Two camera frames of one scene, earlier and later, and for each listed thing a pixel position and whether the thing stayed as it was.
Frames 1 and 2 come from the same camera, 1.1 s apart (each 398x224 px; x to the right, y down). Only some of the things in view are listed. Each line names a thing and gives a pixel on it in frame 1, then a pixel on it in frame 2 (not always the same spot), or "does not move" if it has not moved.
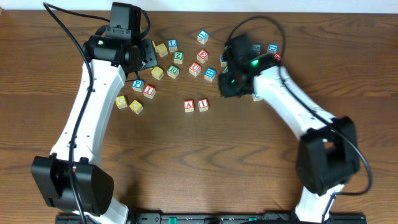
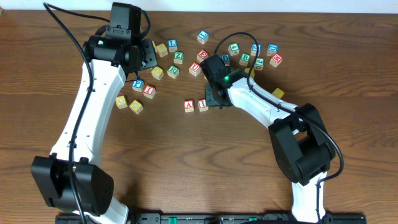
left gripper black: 150,60 does not move
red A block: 189,105 does not move
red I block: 203,104 does not move
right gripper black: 225,91 -> 209,97
